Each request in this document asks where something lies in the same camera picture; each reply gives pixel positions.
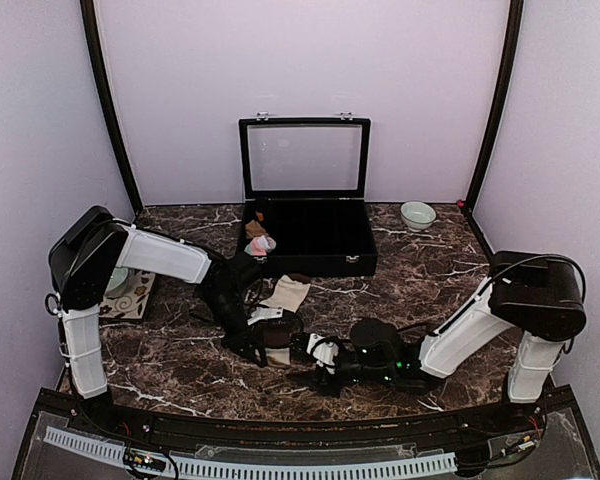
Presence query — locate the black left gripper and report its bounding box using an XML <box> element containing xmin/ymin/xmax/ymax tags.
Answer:
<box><xmin>200</xmin><ymin>288</ymin><xmax>267</xmax><ymax>368</ymax></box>

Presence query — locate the pink patterned sock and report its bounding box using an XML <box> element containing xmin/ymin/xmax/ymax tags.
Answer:
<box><xmin>244</xmin><ymin>235</ymin><xmax>277</xmax><ymax>257</ymax></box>

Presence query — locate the beige and brown sock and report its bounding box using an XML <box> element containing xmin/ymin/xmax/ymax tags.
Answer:
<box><xmin>255</xmin><ymin>274</ymin><xmax>311</xmax><ymax>369</ymax></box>

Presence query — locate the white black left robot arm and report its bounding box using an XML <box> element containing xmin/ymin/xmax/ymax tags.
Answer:
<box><xmin>45</xmin><ymin>206</ymin><xmax>267</xmax><ymax>436</ymax></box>

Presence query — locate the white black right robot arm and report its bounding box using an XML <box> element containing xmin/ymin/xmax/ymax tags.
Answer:
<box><xmin>289</xmin><ymin>251</ymin><xmax>586</xmax><ymax>434</ymax></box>

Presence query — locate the beige rolled sock in box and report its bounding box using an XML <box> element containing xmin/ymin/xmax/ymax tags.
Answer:
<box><xmin>245</xmin><ymin>220</ymin><xmax>269</xmax><ymax>240</ymax></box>

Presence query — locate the floral square ceramic plate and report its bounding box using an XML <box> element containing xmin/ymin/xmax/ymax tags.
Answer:
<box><xmin>99</xmin><ymin>269</ymin><xmax>156</xmax><ymax>320</ymax></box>

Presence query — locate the pale green ceramic bowl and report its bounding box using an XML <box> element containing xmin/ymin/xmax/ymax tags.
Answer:
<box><xmin>105</xmin><ymin>267</ymin><xmax>129</xmax><ymax>298</ymax></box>

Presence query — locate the black compartment storage box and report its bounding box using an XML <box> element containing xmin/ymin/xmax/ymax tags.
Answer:
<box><xmin>236</xmin><ymin>199</ymin><xmax>378</xmax><ymax>278</ymax></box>

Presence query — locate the glass-panel black box lid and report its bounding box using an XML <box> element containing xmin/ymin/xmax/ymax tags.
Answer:
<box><xmin>238</xmin><ymin>115</ymin><xmax>372</xmax><ymax>200</ymax></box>

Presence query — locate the small green circuit board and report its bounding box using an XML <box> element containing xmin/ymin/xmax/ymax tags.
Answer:
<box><xmin>123</xmin><ymin>448</ymin><xmax>166</xmax><ymax>472</ymax></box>

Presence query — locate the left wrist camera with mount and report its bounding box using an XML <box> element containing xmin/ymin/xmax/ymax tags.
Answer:
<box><xmin>247</xmin><ymin>306</ymin><xmax>300</xmax><ymax>327</ymax></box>

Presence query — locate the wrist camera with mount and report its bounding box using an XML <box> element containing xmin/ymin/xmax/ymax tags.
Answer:
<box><xmin>247</xmin><ymin>306</ymin><xmax>300</xmax><ymax>327</ymax></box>
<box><xmin>290</xmin><ymin>332</ymin><xmax>346</xmax><ymax>374</ymax></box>

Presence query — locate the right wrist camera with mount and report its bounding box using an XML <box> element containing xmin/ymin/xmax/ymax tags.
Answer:
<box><xmin>290</xmin><ymin>332</ymin><xmax>346</xmax><ymax>374</ymax></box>

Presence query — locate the white slotted cable duct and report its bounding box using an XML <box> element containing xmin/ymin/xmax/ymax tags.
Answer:
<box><xmin>42</xmin><ymin>426</ymin><xmax>458</xmax><ymax>480</ymax></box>

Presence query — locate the black front rail frame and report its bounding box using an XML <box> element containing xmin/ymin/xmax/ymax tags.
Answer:
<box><xmin>13</xmin><ymin>387</ymin><xmax>600</xmax><ymax>479</ymax></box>

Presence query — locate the black left corner post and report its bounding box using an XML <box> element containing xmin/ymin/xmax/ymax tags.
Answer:
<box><xmin>79</xmin><ymin>0</ymin><xmax>144</xmax><ymax>214</ymax></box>

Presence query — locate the black corner post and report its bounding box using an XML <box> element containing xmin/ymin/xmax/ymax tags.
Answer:
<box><xmin>464</xmin><ymin>0</ymin><xmax>524</xmax><ymax>216</ymax></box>
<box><xmin>79</xmin><ymin>0</ymin><xmax>144</xmax><ymax>214</ymax></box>

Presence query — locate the black right corner post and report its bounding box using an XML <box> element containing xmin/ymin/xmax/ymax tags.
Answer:
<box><xmin>464</xmin><ymin>0</ymin><xmax>524</xmax><ymax>216</ymax></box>

